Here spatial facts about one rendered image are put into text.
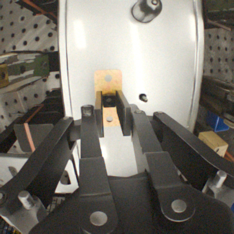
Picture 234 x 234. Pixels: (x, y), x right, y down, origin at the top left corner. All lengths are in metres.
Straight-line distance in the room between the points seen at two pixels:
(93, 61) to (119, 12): 0.08
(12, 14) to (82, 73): 0.48
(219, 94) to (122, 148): 0.19
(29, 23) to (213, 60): 0.72
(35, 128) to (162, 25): 0.27
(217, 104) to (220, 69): 0.45
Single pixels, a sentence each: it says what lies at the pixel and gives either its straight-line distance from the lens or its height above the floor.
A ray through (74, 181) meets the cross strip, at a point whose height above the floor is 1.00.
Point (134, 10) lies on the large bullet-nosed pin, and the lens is 0.21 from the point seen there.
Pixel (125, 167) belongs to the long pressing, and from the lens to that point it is 0.29.
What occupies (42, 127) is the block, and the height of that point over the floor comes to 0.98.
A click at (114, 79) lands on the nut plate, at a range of 0.21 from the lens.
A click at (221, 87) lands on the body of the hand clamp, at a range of 0.27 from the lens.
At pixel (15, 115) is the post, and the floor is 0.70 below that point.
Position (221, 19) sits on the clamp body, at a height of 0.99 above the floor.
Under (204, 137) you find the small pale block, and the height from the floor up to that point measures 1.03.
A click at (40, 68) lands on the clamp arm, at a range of 0.21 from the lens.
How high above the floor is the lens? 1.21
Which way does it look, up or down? 66 degrees down
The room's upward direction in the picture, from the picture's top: 165 degrees clockwise
